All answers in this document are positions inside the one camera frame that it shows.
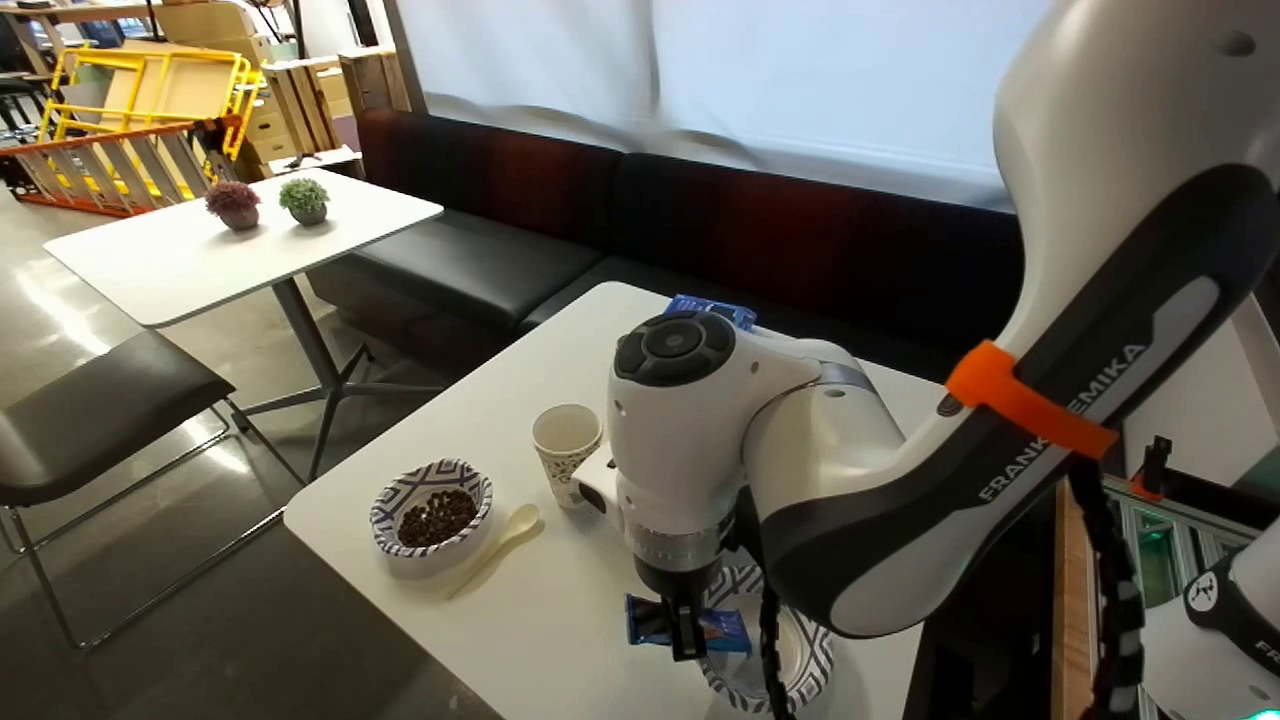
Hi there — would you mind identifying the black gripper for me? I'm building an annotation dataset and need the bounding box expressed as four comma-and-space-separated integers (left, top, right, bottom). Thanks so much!
653, 550, 735, 662

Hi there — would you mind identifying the dark red ball plant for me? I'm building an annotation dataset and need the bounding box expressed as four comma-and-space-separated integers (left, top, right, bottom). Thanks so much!
203, 174, 264, 237

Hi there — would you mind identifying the blue chocolate bar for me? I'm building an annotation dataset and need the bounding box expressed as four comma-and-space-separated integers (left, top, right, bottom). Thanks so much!
625, 591, 758, 660

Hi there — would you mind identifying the black metal frame chair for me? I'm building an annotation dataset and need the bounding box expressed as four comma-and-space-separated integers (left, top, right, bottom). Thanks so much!
0, 327, 308, 654

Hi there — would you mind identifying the cream plastic spoon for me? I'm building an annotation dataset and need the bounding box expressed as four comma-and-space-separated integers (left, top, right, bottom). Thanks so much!
455, 501, 548, 562

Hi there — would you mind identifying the patterned paper bowl brown food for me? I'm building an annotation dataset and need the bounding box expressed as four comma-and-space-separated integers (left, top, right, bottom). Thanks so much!
368, 455, 501, 577

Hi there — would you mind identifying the blue zigzag paper plate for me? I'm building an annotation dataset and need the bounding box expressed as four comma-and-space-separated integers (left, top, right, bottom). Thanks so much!
697, 554, 841, 720

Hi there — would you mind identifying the orange cable strap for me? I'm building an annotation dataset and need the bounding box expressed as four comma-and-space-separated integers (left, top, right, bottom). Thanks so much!
944, 338, 1123, 462

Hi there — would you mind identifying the printed white paper cup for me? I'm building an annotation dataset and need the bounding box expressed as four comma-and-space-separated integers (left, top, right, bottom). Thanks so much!
527, 398, 610, 517

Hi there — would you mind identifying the blue cookie box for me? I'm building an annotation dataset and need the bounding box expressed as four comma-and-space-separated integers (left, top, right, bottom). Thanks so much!
661, 291, 761, 332

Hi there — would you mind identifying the black upholstered bench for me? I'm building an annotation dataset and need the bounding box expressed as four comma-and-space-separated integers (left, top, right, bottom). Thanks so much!
308, 107, 1033, 393

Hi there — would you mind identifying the yellow metal rack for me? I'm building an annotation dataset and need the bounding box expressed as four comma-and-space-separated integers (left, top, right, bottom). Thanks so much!
36, 38, 271, 165

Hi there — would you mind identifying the wooden framed metal cabinet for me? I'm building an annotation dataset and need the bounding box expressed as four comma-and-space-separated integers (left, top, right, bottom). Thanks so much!
1048, 471, 1263, 720

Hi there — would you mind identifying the black bracket with red part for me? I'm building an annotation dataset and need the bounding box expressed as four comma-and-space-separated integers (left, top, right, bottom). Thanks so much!
1130, 434, 1206, 517

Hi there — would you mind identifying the white black cap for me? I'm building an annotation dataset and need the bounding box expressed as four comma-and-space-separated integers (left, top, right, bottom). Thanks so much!
1178, 550, 1280, 720

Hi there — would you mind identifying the white side table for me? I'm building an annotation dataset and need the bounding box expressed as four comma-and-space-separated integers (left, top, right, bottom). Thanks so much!
39, 168, 447, 483

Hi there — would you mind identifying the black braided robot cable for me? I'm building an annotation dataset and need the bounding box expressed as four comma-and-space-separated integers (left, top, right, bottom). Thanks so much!
735, 455, 1154, 720

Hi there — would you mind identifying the wooden drawer cabinet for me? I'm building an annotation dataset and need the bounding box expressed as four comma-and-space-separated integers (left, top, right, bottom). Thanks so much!
246, 50, 404, 173

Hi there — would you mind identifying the orange slatted frame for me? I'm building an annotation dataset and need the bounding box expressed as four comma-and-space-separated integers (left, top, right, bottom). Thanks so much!
0, 118, 225, 220

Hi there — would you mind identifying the white window blind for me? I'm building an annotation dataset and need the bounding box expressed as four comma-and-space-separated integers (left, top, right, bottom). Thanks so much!
396, 0, 1060, 214

